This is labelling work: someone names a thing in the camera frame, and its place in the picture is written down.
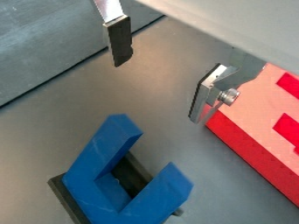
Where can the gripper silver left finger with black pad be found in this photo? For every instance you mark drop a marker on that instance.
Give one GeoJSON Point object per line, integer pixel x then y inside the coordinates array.
{"type": "Point", "coordinates": [118, 29]}

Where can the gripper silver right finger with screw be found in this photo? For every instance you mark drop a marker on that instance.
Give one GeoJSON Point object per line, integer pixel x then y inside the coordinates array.
{"type": "Point", "coordinates": [218, 87]}

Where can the blue U-shaped block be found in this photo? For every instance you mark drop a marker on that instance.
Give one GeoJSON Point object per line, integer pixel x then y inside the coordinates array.
{"type": "Point", "coordinates": [113, 141]}

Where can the black angle fixture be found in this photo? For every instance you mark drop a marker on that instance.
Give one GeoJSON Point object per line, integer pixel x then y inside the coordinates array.
{"type": "Point", "coordinates": [121, 194]}

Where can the red base block with slots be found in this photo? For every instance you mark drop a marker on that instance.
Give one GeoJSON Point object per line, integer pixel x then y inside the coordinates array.
{"type": "Point", "coordinates": [260, 128]}

